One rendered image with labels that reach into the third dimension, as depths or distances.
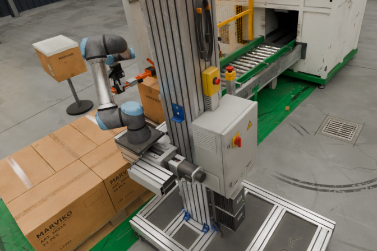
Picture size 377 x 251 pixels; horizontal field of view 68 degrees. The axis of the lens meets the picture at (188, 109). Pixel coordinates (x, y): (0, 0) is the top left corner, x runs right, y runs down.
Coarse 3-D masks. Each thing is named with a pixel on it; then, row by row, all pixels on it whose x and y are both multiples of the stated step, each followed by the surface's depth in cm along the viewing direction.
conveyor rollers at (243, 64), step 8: (256, 48) 394; (264, 48) 387; (272, 48) 387; (280, 48) 381; (240, 56) 376; (248, 56) 377; (256, 56) 369; (264, 56) 370; (232, 64) 357; (240, 64) 358; (248, 64) 351; (256, 64) 351; (224, 72) 346; (240, 72) 340; (224, 80) 327; (248, 80) 317
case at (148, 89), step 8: (144, 80) 259; (152, 80) 257; (144, 88) 255; (152, 88) 245; (144, 96) 262; (152, 96) 252; (144, 104) 270; (152, 104) 259; (160, 104) 248; (144, 112) 278; (152, 112) 266; (160, 112) 255; (160, 120) 263
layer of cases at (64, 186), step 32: (64, 128) 282; (96, 128) 275; (32, 160) 246; (64, 160) 241; (96, 160) 236; (0, 192) 218; (32, 192) 214; (64, 192) 210; (96, 192) 215; (128, 192) 240; (32, 224) 189; (64, 224) 202; (96, 224) 225
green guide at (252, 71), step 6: (294, 42) 376; (282, 48) 357; (288, 48) 370; (276, 54) 350; (282, 54) 360; (264, 60) 335; (270, 60) 344; (258, 66) 325; (264, 66) 337; (246, 72) 314; (252, 72) 321; (240, 78) 305; (246, 78) 316; (240, 84) 294; (222, 90) 288; (222, 96) 291
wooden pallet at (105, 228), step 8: (144, 192) 255; (152, 192) 267; (136, 200) 261; (144, 200) 260; (128, 208) 255; (136, 208) 254; (112, 216) 235; (120, 216) 242; (128, 216) 250; (104, 224) 231; (112, 224) 238; (96, 232) 238; (104, 232) 237; (88, 240) 233; (96, 240) 232; (72, 248) 215; (80, 248) 228; (88, 248) 227
